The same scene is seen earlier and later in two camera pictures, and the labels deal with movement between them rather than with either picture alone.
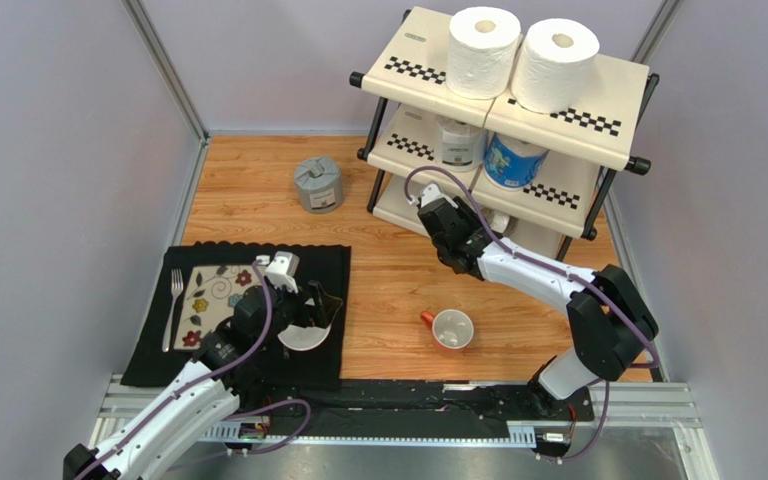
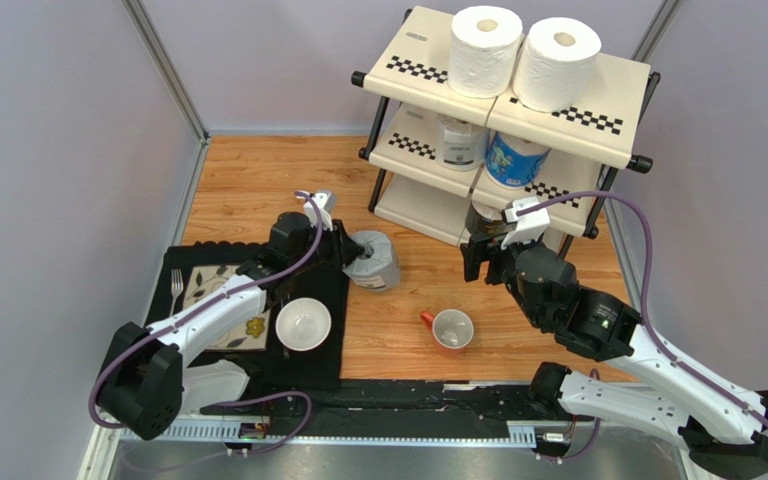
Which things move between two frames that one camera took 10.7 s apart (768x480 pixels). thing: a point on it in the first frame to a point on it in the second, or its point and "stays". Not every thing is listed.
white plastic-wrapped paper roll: [460, 143] stays
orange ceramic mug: [452, 330] stays
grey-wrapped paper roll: [319, 184] to [378, 269]
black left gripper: [322, 309] to [343, 250]
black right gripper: [438, 217] to [482, 256]
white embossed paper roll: [554, 65] stays
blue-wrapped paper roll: [510, 166] stays
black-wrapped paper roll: [502, 224] stays
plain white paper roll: [482, 47] stays
